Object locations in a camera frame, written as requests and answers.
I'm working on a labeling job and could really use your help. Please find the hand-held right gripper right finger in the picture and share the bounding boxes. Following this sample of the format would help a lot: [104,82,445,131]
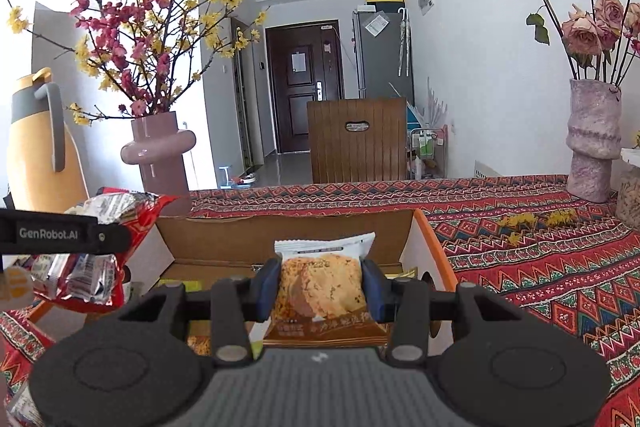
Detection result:
[360,258,522,369]

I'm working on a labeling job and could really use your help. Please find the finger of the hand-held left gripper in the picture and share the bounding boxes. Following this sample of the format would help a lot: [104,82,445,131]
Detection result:
[97,222,130,254]

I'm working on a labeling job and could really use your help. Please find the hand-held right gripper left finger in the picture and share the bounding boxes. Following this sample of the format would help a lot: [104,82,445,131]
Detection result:
[118,256,282,369]

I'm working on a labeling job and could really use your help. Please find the red white snack packet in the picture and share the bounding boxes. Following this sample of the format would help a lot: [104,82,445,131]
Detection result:
[30,187,179,314]

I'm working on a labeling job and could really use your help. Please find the brown edged crisp snack packet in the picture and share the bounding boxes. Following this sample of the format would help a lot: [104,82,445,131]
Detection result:
[263,232,390,349]

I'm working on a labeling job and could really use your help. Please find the red cardboard box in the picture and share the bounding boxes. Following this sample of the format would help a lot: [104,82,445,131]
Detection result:
[26,207,459,361]

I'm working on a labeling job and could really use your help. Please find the yellow thermos jug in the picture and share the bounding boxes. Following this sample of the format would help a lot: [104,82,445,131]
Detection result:
[6,67,91,214]

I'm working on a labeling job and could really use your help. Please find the wooden chair back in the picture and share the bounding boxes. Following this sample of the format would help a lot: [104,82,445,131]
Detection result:
[306,97,409,184]

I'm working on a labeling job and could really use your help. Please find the storage cart with bottles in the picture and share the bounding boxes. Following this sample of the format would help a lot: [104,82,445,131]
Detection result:
[409,124,449,180]

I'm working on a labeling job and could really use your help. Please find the fallen yellow flowers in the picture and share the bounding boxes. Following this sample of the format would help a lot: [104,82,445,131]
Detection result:
[544,208,579,228]
[500,212,539,246]

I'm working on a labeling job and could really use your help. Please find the yellow red flower branches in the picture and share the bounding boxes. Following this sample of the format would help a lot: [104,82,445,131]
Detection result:
[0,0,271,128]

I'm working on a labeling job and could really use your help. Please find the dark brown door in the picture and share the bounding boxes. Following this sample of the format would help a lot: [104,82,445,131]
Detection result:
[265,20,346,156]

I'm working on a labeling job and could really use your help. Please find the white dried grass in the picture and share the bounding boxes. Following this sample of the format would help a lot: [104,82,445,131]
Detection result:
[425,77,451,128]

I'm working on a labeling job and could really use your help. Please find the grey refrigerator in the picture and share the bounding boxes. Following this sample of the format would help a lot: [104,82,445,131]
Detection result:
[352,6,416,100]

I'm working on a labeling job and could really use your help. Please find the white umbrella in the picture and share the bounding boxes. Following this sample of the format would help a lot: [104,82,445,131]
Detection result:
[397,7,412,78]

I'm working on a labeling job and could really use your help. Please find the textured pink vase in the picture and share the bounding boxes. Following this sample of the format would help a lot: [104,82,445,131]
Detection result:
[565,78,624,204]

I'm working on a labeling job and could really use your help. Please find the clear jar white lid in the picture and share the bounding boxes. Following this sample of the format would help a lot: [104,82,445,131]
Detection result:
[614,147,640,228]

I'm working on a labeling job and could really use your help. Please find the dried pink roses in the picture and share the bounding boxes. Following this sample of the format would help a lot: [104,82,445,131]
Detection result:
[489,0,640,88]

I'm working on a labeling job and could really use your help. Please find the pink ring vase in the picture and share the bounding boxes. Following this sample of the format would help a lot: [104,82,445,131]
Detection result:
[120,110,197,208]

